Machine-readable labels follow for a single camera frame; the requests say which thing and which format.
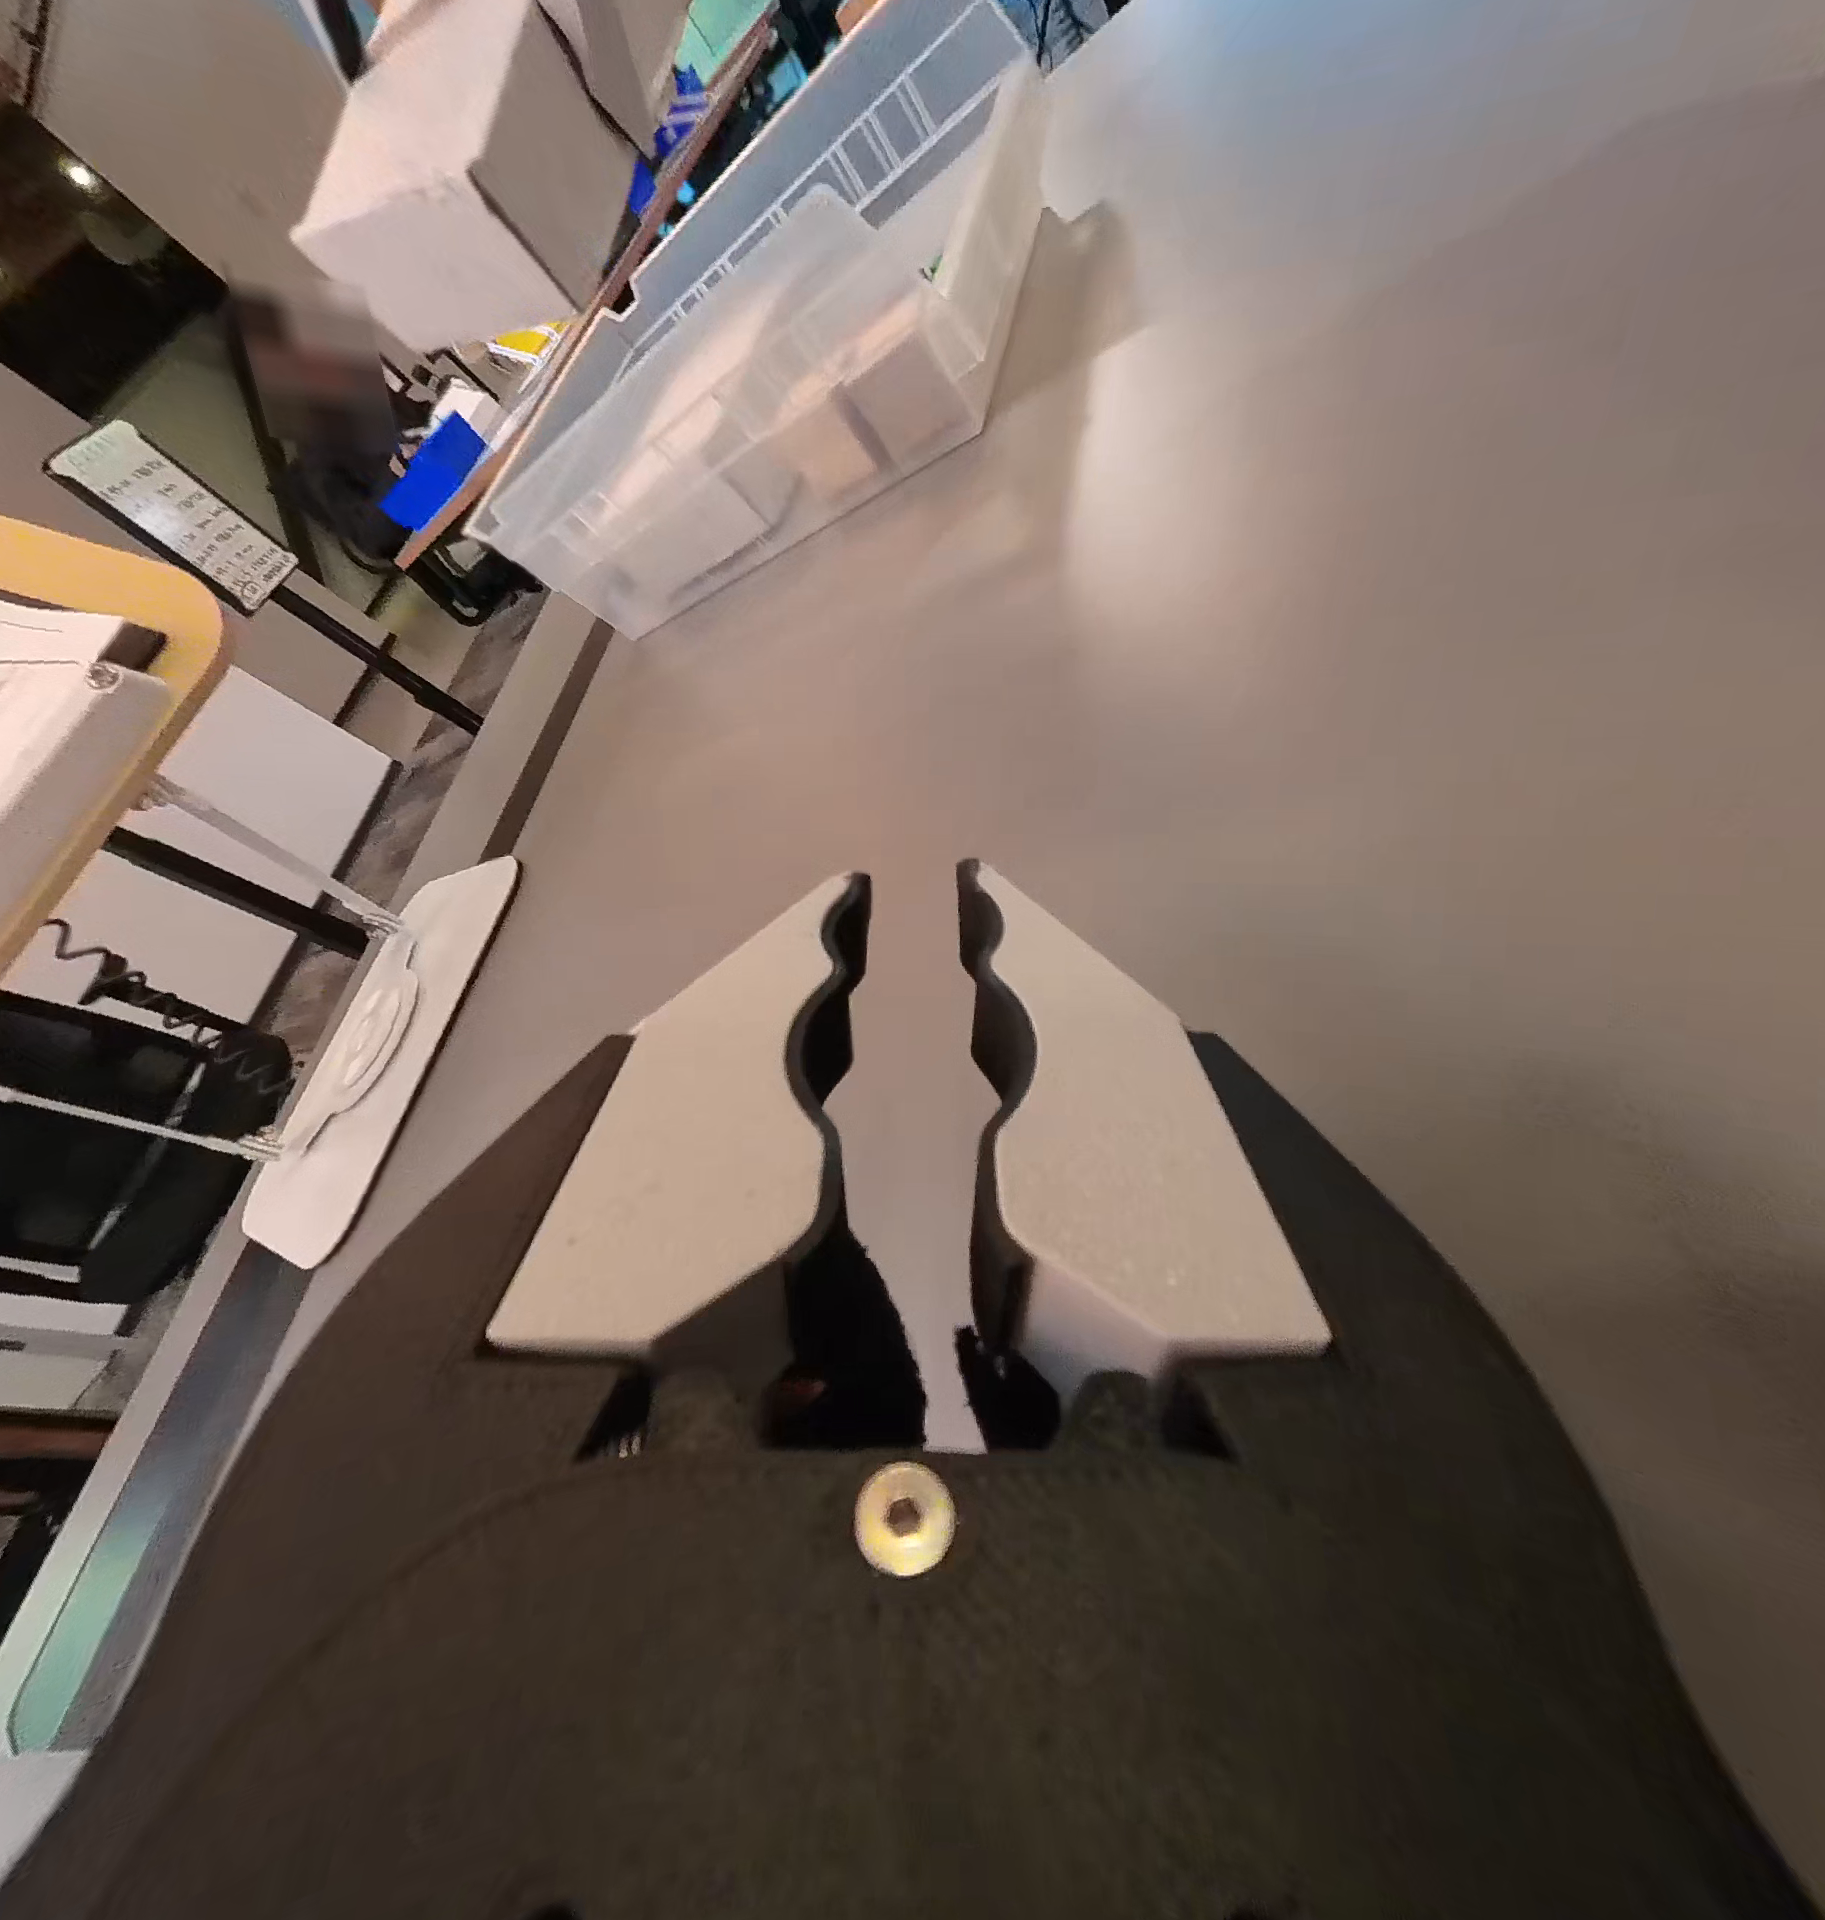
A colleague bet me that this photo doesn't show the white printed sign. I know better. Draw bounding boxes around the white printed sign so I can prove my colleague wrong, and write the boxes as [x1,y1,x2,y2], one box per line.
[44,420,297,607]

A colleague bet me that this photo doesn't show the white partition panel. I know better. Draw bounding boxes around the white partition panel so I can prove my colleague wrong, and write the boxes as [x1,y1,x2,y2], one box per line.
[101,668,404,960]

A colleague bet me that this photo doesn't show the white cardboard box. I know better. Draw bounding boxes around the white cardboard box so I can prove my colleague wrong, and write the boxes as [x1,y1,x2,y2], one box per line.
[844,336,980,464]
[728,402,870,522]
[290,0,652,351]

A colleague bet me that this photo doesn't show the black coiled cable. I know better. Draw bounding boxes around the black coiled cable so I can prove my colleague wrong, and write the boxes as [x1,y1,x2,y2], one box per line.
[38,914,297,1097]

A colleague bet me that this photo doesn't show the white instruction sheet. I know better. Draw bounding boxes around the white instruction sheet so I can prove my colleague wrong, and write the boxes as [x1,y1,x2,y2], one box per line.
[0,587,170,960]

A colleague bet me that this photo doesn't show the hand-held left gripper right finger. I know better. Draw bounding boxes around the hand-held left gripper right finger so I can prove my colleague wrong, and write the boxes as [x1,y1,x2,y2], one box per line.
[956,859,1337,1390]

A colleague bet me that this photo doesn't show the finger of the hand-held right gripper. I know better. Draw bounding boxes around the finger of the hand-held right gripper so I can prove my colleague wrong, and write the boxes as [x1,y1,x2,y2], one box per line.
[541,0,693,155]

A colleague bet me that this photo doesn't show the brown wooden beam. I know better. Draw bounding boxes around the brown wooden beam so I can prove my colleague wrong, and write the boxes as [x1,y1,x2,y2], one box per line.
[0,1410,116,1480]

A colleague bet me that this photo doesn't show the clear acrylic rod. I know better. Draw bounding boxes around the clear acrylic rod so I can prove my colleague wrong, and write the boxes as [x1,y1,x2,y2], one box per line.
[142,782,410,935]
[0,1069,288,1164]

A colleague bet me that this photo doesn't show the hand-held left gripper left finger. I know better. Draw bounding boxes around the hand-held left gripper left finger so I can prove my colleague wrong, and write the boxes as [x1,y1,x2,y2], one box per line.
[487,868,875,1367]

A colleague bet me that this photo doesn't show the wooden instruction board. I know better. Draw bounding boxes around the wooden instruction board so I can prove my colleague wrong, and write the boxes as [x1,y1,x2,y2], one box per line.
[0,498,233,1036]

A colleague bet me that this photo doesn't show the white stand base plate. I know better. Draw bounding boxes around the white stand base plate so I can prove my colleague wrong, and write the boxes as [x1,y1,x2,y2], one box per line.
[240,854,521,1270]

